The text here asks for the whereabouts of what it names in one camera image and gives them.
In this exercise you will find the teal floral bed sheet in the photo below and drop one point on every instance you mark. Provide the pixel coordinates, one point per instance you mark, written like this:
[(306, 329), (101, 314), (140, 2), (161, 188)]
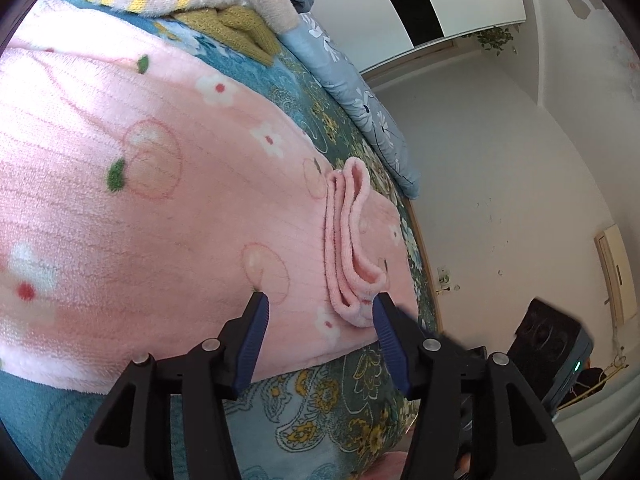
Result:
[(320, 410)]

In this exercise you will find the grey-blue floral pillow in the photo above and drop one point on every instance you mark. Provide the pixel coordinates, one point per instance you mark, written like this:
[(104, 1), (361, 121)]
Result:
[(360, 100)]

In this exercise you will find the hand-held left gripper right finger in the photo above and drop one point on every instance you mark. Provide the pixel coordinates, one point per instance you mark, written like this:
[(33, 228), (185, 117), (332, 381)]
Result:
[(391, 347)]

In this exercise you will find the white wardrobe with black stripe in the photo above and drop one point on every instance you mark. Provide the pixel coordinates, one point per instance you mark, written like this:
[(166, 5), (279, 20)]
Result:
[(475, 0)]

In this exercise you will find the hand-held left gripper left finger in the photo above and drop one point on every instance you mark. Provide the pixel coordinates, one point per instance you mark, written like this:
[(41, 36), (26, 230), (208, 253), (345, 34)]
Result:
[(255, 340)]

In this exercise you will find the white ribbed panel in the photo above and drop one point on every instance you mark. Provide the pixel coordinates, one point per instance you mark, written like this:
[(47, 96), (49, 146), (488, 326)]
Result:
[(600, 435)]

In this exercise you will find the green leafy wall plant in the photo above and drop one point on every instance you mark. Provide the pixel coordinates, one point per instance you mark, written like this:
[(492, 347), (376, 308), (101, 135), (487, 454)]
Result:
[(494, 40)]

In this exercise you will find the pink floral fleece garment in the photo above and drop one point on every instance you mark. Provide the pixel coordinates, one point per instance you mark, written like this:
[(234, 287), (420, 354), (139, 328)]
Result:
[(150, 210)]

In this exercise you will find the yellow knitted sweater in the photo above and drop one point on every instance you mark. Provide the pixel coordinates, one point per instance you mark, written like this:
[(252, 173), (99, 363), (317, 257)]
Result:
[(235, 25)]

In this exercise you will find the wall socket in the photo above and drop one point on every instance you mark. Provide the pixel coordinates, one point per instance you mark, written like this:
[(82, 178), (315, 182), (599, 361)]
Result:
[(445, 277)]

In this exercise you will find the beige framed panel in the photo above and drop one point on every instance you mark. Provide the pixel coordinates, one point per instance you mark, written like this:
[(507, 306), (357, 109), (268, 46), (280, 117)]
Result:
[(614, 275)]

